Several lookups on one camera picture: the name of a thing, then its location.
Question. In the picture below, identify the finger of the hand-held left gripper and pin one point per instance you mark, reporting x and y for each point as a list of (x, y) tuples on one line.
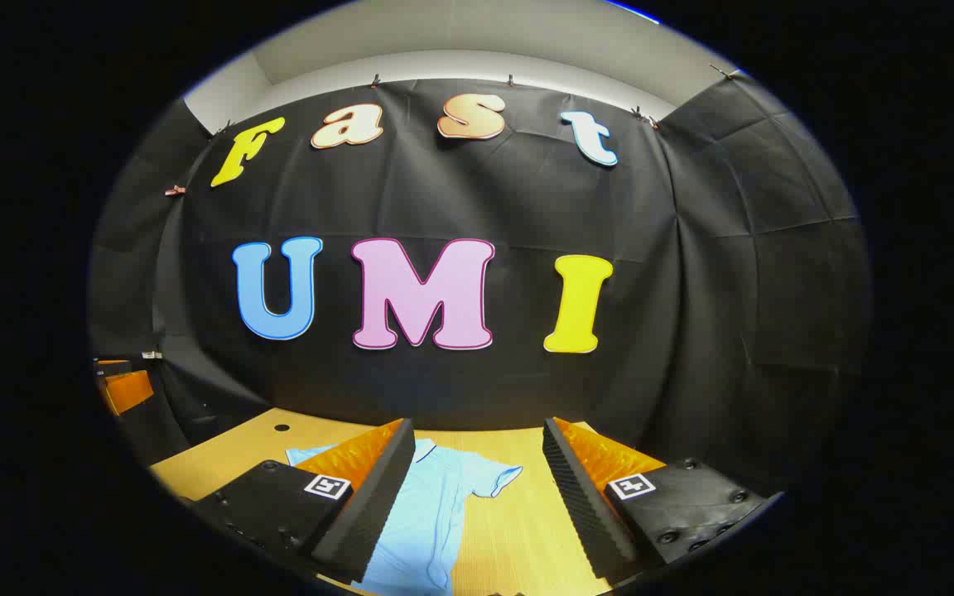
[(113, 367), (129, 391)]

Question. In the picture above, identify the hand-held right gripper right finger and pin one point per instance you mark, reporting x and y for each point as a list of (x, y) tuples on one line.
[(580, 505)]

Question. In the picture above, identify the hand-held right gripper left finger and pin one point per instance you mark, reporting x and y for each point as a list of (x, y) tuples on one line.
[(365, 513)]

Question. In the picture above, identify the light blue T-shirt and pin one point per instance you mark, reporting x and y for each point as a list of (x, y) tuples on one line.
[(431, 513)]

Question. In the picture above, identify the black backdrop cloth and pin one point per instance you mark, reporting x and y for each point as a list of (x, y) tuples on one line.
[(444, 190)]

